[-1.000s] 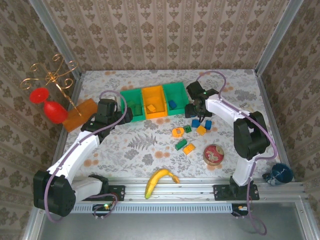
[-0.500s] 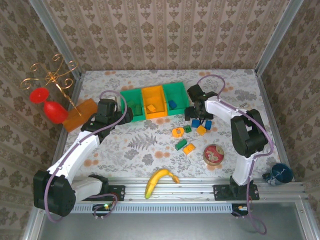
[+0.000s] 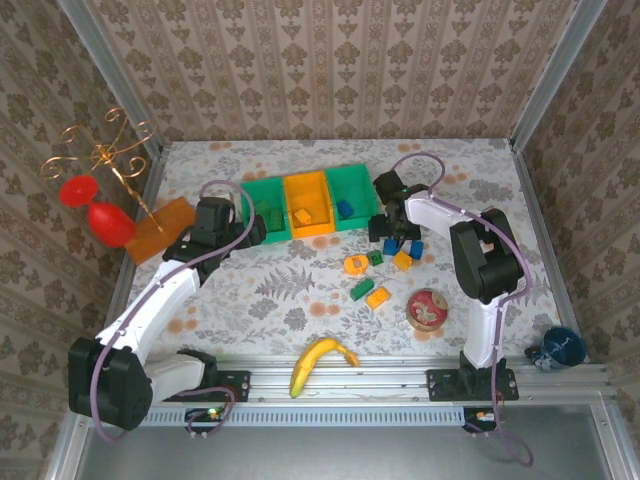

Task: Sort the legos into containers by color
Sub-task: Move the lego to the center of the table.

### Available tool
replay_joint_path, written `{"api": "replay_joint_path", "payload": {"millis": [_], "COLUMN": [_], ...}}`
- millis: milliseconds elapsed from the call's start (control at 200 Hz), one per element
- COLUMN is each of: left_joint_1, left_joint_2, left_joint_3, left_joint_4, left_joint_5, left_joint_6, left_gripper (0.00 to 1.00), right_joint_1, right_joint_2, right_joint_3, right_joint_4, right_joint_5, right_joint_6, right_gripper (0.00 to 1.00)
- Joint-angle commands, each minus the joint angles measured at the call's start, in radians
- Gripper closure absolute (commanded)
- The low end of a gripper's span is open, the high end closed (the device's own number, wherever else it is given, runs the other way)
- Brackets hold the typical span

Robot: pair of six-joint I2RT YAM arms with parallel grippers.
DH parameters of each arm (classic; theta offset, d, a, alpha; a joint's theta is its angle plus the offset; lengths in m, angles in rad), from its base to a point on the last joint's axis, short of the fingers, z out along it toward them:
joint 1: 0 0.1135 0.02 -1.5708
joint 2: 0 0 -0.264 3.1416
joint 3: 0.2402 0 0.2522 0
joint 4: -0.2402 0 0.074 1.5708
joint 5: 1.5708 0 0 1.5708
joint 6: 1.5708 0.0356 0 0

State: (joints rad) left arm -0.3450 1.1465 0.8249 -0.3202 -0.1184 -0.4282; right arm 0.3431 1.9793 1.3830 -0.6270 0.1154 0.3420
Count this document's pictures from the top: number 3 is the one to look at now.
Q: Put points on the orange wooden block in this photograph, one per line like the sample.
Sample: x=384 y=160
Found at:
x=150 y=240

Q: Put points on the black connector board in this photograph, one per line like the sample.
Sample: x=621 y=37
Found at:
x=477 y=419
x=205 y=416

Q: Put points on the grey metal lower sheet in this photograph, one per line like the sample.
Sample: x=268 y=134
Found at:
x=300 y=455

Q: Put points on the orange plastic bin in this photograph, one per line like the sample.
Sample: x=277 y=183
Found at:
x=310 y=197

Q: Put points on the long green lego brick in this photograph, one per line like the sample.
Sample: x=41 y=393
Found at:
x=362 y=290

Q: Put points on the black left connector board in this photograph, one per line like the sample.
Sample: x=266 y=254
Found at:
x=205 y=416

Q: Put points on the dark blue mug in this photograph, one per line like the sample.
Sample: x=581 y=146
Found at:
x=562 y=345

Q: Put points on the yellow banana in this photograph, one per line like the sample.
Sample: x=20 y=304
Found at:
x=310 y=362

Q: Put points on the red plastic goblet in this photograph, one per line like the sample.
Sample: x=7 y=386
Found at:
x=111 y=225

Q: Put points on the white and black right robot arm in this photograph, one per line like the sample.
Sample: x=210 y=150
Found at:
x=480 y=325

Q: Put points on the green lego brick with print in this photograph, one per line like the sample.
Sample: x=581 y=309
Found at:
x=376 y=257

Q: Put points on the orange lego brick with print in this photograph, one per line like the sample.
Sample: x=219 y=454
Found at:
x=378 y=297

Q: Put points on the green plastic bin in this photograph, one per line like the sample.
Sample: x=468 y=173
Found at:
x=352 y=190
x=265 y=235

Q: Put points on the orange round lego piece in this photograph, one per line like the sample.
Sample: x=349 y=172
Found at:
x=351 y=267

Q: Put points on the black right connector board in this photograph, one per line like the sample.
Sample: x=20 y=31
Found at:
x=477 y=419

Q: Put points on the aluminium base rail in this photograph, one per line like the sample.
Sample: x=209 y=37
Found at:
x=390 y=380

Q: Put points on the round red tin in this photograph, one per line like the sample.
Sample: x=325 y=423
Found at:
x=427 y=310

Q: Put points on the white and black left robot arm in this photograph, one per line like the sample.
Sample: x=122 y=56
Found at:
x=150 y=305

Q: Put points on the aluminium frame post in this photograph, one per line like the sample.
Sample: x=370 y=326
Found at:
x=102 y=60
x=564 y=60

